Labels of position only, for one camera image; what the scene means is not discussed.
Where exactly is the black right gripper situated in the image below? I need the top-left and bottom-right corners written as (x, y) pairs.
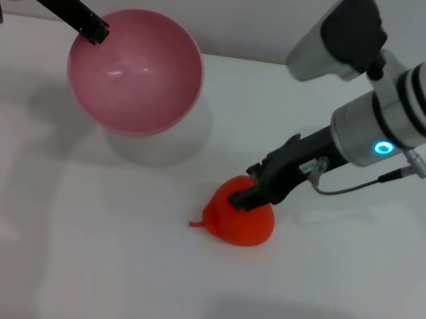
top-left (226, 112), bottom-right (353, 227)

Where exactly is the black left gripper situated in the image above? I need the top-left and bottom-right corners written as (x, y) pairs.
top-left (25, 0), bottom-right (116, 48)

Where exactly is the soft orange toy fruit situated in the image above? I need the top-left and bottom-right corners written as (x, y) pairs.
top-left (185, 167), bottom-right (283, 253)

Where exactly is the pink plastic bowl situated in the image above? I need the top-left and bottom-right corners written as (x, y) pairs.
top-left (57, 0), bottom-right (213, 146)

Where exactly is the grey right arm cable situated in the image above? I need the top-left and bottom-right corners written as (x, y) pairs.
top-left (305, 136), bottom-right (426, 211)

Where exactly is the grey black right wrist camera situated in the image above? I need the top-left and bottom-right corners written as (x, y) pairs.
top-left (283, 0), bottom-right (395, 94)

